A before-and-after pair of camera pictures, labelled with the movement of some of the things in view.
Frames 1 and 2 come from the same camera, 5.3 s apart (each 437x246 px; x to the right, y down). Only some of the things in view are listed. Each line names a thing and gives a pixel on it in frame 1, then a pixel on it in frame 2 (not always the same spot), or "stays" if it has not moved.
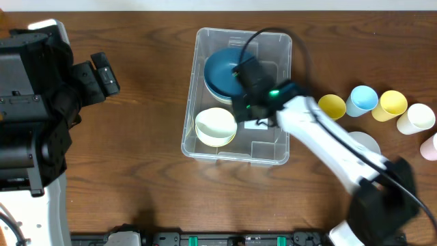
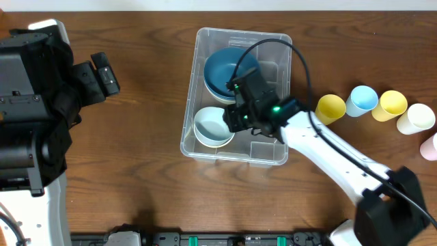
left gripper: (103, 75) stays
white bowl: (215, 127) stays
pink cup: (428, 150) stays
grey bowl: (365, 141) → (210, 128)
